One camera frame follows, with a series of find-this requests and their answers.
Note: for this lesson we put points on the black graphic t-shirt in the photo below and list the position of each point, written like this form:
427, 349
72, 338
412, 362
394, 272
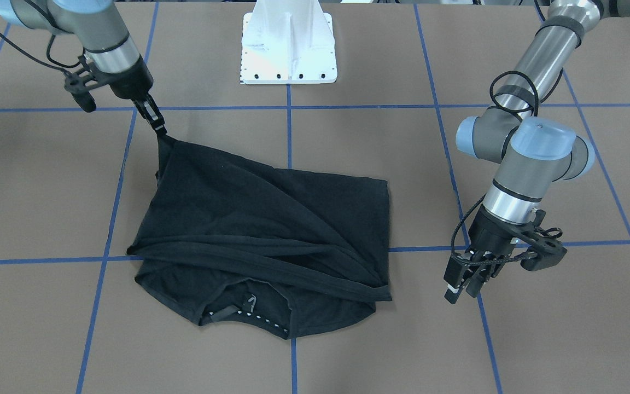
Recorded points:
294, 253

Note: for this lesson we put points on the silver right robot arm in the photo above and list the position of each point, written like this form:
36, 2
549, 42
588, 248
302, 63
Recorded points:
109, 58

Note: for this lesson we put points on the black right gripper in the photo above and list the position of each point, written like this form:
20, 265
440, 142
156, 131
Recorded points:
130, 81

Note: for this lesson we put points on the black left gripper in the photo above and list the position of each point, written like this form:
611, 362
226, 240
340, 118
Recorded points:
491, 232

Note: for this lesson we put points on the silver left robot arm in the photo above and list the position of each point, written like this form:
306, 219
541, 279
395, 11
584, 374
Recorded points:
531, 152

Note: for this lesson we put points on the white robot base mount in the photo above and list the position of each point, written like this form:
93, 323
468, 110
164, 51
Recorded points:
288, 42

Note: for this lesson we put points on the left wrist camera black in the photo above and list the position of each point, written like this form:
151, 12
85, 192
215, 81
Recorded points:
544, 247

